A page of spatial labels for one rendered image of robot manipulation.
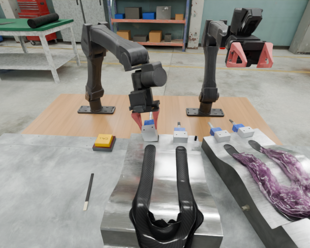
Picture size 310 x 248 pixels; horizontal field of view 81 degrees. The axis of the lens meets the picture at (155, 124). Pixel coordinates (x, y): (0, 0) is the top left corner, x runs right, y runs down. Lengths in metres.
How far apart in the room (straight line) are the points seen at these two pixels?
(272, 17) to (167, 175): 5.99
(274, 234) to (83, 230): 0.49
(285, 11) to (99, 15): 4.91
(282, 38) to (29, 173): 6.42
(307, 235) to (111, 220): 0.43
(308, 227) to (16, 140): 1.06
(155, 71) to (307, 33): 5.80
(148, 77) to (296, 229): 0.52
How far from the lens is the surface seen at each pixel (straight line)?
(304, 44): 6.28
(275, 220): 0.60
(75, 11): 6.33
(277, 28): 6.44
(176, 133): 0.67
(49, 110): 1.18
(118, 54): 0.63
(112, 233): 0.47
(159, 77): 0.55
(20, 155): 0.93
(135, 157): 0.63
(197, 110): 1.02
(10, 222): 0.73
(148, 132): 0.63
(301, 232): 0.56
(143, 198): 0.50
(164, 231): 0.45
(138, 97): 0.53
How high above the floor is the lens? 1.34
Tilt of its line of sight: 36 degrees down
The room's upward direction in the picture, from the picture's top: straight up
